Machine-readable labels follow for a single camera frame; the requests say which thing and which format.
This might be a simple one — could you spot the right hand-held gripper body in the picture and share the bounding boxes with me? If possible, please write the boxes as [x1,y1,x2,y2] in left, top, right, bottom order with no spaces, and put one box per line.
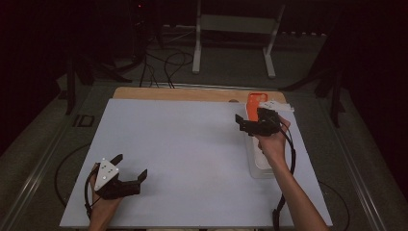
[250,99,295,138]

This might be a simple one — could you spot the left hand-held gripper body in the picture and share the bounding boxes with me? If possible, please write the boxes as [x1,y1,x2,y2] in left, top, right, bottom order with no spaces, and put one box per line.
[93,157,142,201]

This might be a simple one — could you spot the orange phone case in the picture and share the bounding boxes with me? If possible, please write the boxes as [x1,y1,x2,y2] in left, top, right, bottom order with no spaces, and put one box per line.
[245,91,269,123]

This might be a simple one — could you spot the white plastic tray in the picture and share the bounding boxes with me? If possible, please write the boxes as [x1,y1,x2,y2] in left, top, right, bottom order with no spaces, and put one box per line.
[243,101,290,180]

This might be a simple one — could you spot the person's right hand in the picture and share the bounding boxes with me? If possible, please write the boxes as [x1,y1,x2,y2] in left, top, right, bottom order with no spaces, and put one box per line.
[254,115,293,169]

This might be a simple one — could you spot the person's left hand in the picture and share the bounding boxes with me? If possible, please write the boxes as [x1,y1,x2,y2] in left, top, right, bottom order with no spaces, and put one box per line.
[88,163,124,222]

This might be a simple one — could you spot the pale grey table board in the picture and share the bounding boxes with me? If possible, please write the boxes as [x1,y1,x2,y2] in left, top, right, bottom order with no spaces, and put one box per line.
[59,97,334,229]

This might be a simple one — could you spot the black tripod stand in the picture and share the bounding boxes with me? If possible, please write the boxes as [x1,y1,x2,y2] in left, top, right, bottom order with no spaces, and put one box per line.
[278,32,347,129]
[64,47,134,116]

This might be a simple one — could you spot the white metal stand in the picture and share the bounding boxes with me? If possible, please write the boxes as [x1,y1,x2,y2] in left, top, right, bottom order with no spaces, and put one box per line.
[191,0,287,80]

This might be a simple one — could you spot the white power strip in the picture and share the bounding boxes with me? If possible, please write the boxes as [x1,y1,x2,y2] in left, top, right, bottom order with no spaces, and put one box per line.
[278,31,327,38]
[162,23,196,31]

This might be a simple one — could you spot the dark equipment rack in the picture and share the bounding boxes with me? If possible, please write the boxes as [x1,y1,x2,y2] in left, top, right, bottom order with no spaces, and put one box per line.
[128,0,165,65]

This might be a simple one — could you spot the left hand-held gripper cable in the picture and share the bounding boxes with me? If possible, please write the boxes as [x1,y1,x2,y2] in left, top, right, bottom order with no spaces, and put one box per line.
[84,165,102,220]

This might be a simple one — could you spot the hand-held gripper cable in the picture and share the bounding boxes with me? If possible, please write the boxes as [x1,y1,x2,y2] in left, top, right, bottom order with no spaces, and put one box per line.
[84,165,102,220]
[271,123,296,231]

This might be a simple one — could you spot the right hand-held gripper cable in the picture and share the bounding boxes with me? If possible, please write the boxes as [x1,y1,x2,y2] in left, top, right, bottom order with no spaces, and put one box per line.
[271,123,296,231]

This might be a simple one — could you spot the black looped floor cable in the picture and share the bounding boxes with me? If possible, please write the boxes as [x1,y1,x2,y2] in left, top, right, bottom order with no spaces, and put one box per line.
[53,142,92,208]
[319,181,350,231]

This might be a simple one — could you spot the metal floor rail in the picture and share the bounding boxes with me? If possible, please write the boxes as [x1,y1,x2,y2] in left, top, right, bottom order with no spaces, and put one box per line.
[0,128,70,231]
[331,128,386,231]

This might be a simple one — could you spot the black floor cables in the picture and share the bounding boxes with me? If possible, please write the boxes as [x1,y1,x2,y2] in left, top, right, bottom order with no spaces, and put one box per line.
[139,51,195,90]

